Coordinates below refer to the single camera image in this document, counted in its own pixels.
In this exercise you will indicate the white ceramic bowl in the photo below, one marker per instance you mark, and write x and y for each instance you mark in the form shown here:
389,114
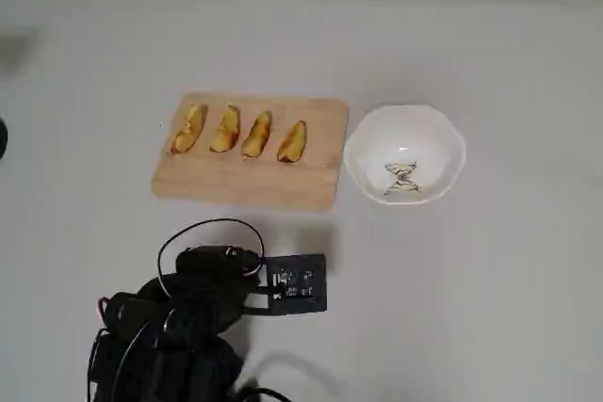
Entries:
405,138

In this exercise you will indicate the browned apple slice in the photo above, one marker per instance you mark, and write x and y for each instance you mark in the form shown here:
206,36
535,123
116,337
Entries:
226,131
256,136
188,131
292,143

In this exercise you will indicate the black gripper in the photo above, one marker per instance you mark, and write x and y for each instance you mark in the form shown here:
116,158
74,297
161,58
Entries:
205,265

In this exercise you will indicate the wooden cutting board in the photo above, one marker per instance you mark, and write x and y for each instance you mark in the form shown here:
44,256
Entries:
249,176

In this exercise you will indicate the round black object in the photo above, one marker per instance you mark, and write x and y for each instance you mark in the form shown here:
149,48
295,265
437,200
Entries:
2,138

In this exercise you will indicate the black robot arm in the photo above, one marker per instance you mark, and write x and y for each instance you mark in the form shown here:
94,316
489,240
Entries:
179,336

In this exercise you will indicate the black camera circuit board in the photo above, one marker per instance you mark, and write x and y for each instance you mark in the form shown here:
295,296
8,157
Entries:
297,284

